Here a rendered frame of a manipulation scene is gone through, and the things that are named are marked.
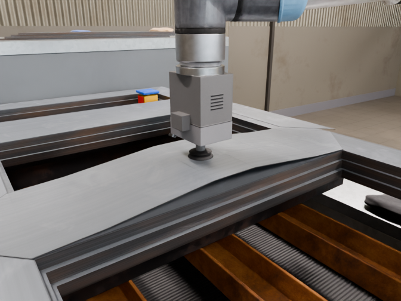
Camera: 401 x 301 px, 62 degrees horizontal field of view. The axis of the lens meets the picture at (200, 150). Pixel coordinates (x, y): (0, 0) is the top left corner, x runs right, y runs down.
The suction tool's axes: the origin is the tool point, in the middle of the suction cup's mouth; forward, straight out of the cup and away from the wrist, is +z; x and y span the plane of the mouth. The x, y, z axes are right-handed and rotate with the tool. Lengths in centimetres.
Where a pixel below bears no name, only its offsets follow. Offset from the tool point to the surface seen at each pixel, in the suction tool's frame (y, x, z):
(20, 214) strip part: -1.9, -27.6, 0.9
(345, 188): 0, 49, 20
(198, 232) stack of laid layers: 10.3, -8.1, 5.0
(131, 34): -91, 33, -19
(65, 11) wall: -241, 52, -33
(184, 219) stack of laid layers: 9.4, -9.9, 2.8
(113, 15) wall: -239, 90, -31
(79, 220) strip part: 4.6, -22.2, 0.6
